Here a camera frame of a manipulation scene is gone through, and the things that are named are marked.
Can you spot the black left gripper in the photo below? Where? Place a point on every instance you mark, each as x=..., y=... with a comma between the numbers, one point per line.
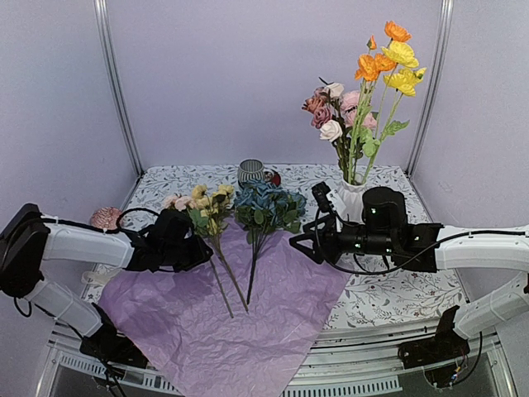
x=200, y=254

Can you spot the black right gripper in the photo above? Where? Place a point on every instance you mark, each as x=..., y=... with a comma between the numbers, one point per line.
x=320, y=237

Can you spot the pale yellow rose stem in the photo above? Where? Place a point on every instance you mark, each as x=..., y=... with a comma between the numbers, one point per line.
x=209, y=213

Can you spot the white ribbed vase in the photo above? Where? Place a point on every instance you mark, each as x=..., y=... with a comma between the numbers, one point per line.
x=351, y=195

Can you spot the purple wrapping paper sheet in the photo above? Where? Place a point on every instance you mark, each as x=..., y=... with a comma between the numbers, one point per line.
x=242, y=328

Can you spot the cream printed ribbon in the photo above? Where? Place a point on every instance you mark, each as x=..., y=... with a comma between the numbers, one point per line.
x=93, y=278

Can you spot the three rose flower stem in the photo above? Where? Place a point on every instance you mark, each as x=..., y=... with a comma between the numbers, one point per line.
x=327, y=119

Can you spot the pink peony flower stem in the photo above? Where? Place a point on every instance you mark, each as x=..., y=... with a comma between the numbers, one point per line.
x=356, y=108

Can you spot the yellow flower stem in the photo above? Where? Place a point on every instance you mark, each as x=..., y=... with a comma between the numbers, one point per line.
x=394, y=74

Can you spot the orange poppy flower stem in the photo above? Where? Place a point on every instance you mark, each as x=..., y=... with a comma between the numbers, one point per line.
x=393, y=31

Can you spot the pale pink peony stem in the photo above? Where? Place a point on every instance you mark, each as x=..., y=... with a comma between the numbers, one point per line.
x=179, y=202

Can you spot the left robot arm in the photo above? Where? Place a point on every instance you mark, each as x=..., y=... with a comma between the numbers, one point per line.
x=31, y=239

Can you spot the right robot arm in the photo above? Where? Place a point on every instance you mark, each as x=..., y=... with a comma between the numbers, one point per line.
x=494, y=263

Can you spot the floral tablecloth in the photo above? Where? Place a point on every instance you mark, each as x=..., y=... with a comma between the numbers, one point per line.
x=367, y=301

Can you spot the blue hydrangea flower bunch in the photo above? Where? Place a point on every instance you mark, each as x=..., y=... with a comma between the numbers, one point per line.
x=263, y=208

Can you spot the red patterned saucer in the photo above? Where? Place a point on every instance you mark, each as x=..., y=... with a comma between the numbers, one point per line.
x=273, y=177

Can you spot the pink patterned bowl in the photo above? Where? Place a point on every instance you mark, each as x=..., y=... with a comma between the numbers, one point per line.
x=106, y=217

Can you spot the striped ceramic cup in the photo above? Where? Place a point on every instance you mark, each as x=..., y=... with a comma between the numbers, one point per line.
x=250, y=169

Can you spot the aluminium front rail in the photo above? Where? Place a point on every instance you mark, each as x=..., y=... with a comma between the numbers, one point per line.
x=342, y=362

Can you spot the right metal frame post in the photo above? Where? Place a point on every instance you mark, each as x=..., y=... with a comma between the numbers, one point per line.
x=439, y=56

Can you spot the metal frame post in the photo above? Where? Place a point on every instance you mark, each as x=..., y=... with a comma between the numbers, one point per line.
x=110, y=60
x=439, y=56

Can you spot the left metal frame post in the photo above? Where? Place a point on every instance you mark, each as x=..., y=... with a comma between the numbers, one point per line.
x=110, y=60

